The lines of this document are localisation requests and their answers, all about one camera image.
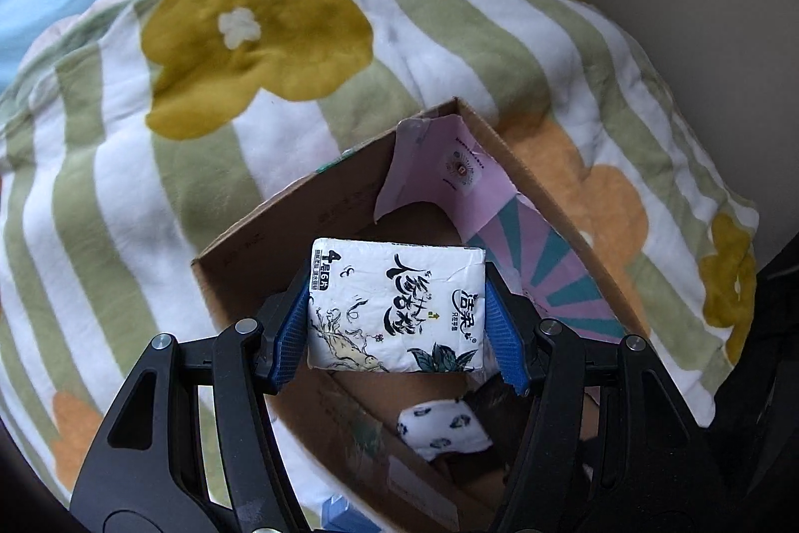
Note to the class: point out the white panda print pouch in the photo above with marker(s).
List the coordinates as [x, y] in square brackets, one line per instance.
[444, 428]

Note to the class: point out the cardboard box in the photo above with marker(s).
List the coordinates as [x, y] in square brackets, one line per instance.
[349, 208]

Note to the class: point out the striped floral blanket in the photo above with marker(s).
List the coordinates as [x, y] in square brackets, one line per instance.
[387, 46]

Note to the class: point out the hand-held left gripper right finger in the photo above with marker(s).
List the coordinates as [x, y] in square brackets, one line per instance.
[502, 333]

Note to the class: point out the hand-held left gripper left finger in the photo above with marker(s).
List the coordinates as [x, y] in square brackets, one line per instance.
[290, 333]

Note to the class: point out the white printed tissue pack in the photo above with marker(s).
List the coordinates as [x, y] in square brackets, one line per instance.
[396, 305]

